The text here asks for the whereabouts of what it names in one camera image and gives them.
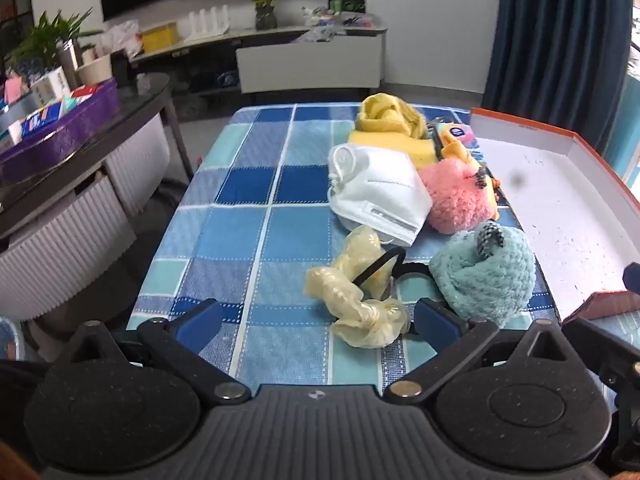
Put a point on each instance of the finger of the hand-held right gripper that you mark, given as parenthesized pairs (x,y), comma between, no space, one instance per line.
(600,342)
(632,275)

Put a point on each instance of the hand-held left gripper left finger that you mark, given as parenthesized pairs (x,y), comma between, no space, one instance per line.
(200,317)

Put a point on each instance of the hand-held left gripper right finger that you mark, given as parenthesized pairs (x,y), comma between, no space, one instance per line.
(437,322)

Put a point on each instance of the light blue crocheted pouch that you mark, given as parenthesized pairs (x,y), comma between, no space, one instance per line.
(480,280)

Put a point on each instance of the cream hair scrunchie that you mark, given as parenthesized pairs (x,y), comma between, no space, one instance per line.
(350,305)

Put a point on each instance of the white cardboard box orange rim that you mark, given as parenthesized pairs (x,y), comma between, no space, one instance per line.
(560,200)

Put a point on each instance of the pink crocheted pouch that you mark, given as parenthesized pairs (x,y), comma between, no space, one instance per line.
(452,200)

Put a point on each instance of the white face mask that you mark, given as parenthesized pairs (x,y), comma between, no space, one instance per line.
(375,185)

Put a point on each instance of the orange yellow plush toy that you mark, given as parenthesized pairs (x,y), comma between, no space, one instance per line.
(457,152)

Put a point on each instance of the yellow sponge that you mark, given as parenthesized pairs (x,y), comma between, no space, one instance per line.
(395,146)

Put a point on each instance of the colourful tissue packet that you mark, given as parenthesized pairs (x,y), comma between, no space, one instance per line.
(457,134)

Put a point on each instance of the striped yellow towel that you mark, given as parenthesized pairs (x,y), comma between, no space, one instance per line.
(385,110)

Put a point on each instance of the blue checked tablecloth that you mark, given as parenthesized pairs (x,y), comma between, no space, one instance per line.
(240,240)

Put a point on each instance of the purple tray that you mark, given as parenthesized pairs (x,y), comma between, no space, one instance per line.
(65,135)

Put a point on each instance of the blue patterned bag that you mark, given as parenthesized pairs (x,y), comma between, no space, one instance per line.
(225,78)

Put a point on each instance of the dark blue curtain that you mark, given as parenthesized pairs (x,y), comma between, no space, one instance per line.
(555,35)

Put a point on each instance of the black small box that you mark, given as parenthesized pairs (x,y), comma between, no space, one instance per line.
(120,67)

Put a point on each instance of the white small box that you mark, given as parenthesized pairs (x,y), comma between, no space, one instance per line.
(50,85)

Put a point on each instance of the white television cabinet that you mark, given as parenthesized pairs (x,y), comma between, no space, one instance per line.
(310,62)

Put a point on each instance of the yellow box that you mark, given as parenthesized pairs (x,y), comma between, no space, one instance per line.
(159,37)

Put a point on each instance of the steel thermos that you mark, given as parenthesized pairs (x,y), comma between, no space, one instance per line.
(69,60)

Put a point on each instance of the white plastic bag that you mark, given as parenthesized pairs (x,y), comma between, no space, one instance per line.
(120,37)

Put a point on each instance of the white router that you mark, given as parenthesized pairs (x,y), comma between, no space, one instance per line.
(205,25)

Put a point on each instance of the clear plastic bags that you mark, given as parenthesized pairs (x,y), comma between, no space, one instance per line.
(320,35)

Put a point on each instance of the bushy green potted plant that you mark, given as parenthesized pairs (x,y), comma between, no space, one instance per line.
(45,40)

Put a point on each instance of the clutter of small items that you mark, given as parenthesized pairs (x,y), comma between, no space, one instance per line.
(340,19)

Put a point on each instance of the black and green box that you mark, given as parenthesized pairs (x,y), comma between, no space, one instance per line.
(346,0)

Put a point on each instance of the black frame shelf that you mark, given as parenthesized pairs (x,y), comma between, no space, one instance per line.
(12,5)

